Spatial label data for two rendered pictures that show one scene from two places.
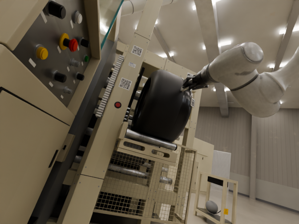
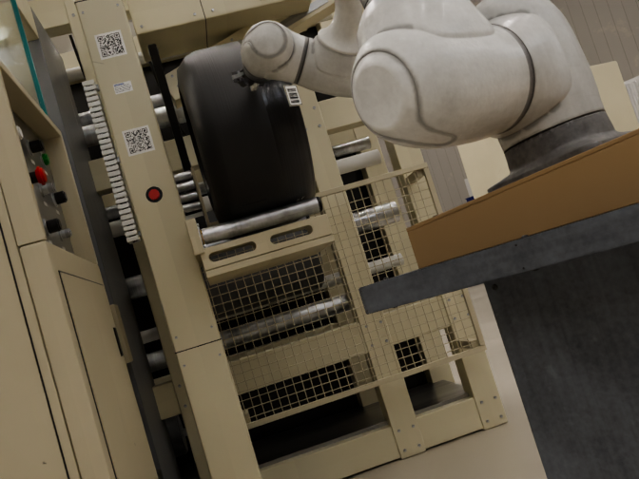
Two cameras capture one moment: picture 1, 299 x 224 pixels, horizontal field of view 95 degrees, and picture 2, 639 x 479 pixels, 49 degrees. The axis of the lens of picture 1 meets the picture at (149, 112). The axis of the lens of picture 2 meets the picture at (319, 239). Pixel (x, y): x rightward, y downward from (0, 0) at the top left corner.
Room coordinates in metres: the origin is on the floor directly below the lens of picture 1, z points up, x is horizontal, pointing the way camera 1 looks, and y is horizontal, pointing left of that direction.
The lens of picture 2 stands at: (-1.03, -0.34, 0.66)
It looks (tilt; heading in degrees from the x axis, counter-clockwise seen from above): 4 degrees up; 4
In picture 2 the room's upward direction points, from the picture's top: 17 degrees counter-clockwise
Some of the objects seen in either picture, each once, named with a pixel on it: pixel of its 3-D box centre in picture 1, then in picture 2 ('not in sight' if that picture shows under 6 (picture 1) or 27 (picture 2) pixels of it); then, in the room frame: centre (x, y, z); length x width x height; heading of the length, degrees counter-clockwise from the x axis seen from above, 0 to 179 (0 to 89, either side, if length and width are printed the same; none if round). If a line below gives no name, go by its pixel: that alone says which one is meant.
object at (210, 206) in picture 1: (215, 198); not in sight; (2.82, -1.61, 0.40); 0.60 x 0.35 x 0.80; 24
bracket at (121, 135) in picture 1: (120, 133); (198, 244); (0.95, 0.15, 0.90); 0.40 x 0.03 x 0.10; 14
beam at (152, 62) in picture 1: (166, 73); (221, 9); (1.31, -0.07, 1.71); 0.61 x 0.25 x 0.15; 104
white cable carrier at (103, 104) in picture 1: (111, 85); (113, 161); (0.87, 0.30, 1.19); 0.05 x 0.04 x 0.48; 14
